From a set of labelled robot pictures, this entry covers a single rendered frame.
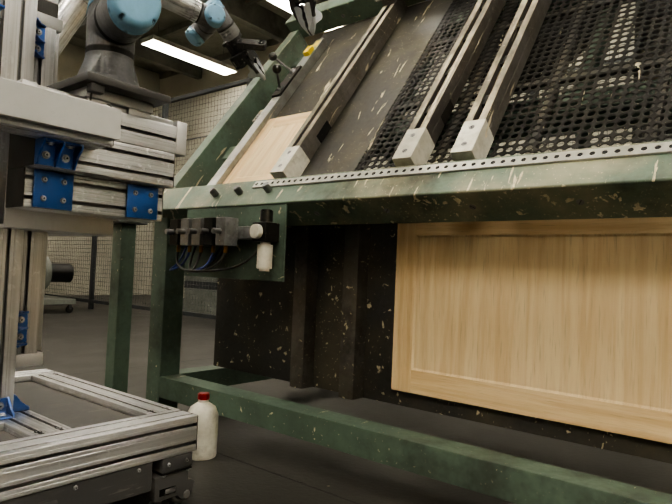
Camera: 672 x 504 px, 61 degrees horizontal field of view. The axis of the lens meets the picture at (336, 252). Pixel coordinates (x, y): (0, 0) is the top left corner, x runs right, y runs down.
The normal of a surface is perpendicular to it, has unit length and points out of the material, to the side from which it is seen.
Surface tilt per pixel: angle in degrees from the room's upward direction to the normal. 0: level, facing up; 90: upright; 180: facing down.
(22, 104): 90
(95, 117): 90
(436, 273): 90
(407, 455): 90
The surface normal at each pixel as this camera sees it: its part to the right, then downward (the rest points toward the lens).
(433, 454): -0.63, -0.05
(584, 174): -0.48, -0.65
